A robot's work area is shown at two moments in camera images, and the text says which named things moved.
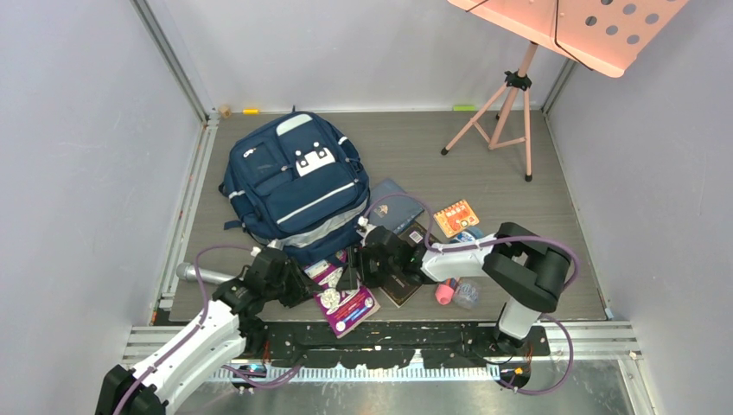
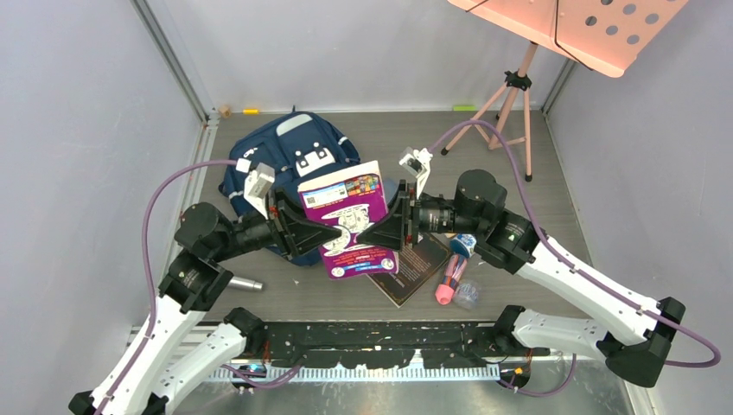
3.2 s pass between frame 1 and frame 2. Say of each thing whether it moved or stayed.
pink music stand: stayed
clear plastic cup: stayed
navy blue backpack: stayed
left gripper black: moved
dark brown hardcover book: stayed
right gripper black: moved
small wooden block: stayed
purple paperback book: moved
